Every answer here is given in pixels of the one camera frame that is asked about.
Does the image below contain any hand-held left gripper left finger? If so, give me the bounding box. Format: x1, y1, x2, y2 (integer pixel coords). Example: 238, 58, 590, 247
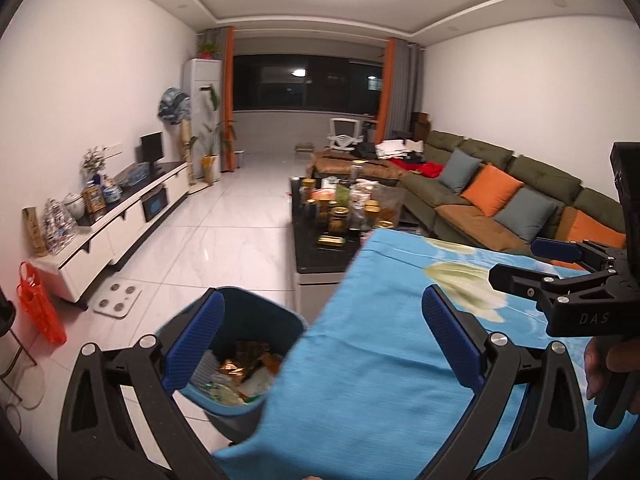
55, 290, 226, 480

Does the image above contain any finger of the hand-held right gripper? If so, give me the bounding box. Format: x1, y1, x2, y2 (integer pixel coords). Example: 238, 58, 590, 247
531, 239, 626, 274
489, 262, 602, 311

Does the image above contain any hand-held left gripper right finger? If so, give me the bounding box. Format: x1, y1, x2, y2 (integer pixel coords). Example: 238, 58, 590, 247
421, 285, 591, 480

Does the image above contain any white foam net sleeve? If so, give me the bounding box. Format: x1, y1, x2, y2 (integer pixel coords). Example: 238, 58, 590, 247
191, 349, 222, 391

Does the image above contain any dark blue trash bin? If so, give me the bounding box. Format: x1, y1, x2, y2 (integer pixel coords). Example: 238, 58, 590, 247
154, 286, 309, 419

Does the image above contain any white tissue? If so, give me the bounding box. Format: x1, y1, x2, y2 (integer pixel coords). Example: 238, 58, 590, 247
239, 367, 277, 402

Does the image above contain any person's right hand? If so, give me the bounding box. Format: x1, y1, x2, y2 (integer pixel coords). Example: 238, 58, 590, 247
584, 336, 640, 400

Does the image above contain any grey blue cushion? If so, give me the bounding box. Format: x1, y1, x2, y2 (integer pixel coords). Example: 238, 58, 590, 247
494, 187, 561, 244
438, 149, 483, 194

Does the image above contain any orange cushion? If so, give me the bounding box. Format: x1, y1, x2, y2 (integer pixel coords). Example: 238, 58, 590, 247
564, 209, 627, 252
460, 164, 524, 218

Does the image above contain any green brown sofa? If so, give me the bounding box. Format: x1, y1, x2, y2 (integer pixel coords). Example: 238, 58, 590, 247
399, 129, 632, 262

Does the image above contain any white bathroom scale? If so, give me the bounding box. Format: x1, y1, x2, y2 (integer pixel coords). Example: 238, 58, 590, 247
94, 281, 143, 319

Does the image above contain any blue tablecloth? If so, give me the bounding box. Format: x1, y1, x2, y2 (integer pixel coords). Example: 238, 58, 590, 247
212, 229, 640, 480

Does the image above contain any white black tv cabinet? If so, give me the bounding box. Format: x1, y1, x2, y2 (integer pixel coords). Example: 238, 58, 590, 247
29, 159, 192, 304

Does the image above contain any black coffee table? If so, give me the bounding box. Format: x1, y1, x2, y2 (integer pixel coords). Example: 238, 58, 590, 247
289, 176, 433, 313

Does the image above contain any orange plastic bag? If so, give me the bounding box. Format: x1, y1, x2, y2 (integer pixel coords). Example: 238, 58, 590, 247
18, 261, 68, 346

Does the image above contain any red cloth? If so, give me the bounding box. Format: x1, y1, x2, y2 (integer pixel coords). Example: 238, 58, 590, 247
389, 156, 444, 179

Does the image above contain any group of glass jars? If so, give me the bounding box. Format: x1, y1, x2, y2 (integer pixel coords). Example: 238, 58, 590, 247
299, 159, 404, 242

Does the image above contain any tall plant in yellow pot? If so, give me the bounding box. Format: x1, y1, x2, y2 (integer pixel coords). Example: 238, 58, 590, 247
196, 84, 237, 184

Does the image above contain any blue clear plastic bag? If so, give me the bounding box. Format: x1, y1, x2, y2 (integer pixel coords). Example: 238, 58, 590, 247
114, 163, 152, 187

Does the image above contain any glass ornament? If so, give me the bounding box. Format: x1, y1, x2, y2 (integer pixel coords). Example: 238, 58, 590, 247
42, 198, 79, 254

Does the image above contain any glass side table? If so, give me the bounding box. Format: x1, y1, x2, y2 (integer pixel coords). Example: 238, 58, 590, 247
0, 284, 47, 412

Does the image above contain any white ceramic jar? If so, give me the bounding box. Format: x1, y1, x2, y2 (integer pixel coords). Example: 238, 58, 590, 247
62, 193, 87, 222

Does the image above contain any pile of white clothes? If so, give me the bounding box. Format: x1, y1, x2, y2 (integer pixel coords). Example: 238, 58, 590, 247
374, 139, 427, 159

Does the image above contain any brown wooden cabinet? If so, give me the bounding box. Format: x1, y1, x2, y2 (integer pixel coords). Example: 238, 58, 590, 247
410, 112, 431, 142

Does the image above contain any gold decorative stand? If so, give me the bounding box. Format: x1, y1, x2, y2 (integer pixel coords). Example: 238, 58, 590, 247
179, 119, 194, 177

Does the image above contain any tall brown paper box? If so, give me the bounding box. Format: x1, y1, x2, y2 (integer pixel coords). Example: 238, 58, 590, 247
22, 206, 49, 257

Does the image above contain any small black monitor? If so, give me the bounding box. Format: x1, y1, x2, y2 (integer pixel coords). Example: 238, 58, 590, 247
139, 131, 165, 172

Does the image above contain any vase with flowers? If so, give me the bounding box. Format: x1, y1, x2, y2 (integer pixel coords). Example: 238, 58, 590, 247
81, 146, 109, 187

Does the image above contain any brown leather ottoman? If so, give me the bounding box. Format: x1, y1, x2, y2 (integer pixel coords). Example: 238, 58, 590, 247
309, 148, 407, 179

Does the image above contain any orange grey curtain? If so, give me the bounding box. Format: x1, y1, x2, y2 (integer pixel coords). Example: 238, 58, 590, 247
204, 25, 237, 174
376, 36, 427, 144

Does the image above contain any white standing air conditioner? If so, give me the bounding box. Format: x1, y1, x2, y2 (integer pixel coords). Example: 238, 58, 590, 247
182, 58, 223, 182

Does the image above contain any white office chair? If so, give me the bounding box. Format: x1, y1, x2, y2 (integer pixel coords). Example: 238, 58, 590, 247
327, 117, 363, 152

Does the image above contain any blue patterned cloth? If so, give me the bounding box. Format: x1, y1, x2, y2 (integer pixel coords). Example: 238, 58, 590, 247
158, 87, 193, 127

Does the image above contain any dark window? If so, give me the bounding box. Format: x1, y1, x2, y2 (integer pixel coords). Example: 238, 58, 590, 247
233, 54, 387, 114

